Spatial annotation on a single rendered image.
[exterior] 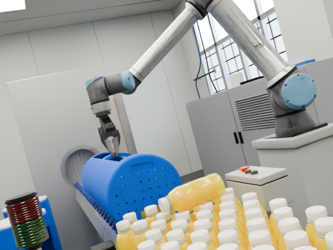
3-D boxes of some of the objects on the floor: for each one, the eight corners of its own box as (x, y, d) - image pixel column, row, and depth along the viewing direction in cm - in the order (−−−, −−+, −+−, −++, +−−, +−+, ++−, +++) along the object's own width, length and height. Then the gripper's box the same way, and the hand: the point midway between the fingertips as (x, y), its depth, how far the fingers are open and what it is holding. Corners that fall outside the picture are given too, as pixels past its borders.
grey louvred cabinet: (246, 198, 471) (219, 94, 468) (400, 233, 269) (354, 51, 266) (212, 211, 452) (183, 103, 449) (350, 260, 251) (300, 65, 247)
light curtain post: (172, 289, 277) (116, 82, 274) (175, 292, 271) (118, 81, 268) (165, 292, 275) (109, 84, 271) (168, 295, 269) (110, 83, 266)
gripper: (110, 111, 169) (121, 154, 169) (91, 116, 165) (103, 159, 166) (113, 109, 160) (125, 154, 161) (94, 114, 157) (106, 159, 158)
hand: (115, 154), depth 161 cm, fingers closed, pressing on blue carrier
